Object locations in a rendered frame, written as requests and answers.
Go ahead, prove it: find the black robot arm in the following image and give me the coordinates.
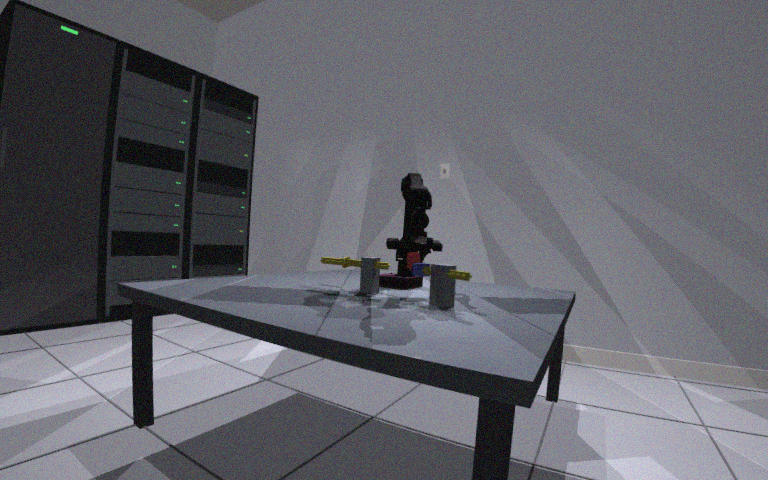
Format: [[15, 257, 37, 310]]
[[395, 172, 433, 277]]

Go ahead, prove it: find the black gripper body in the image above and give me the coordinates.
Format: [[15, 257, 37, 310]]
[[386, 224, 443, 251]]

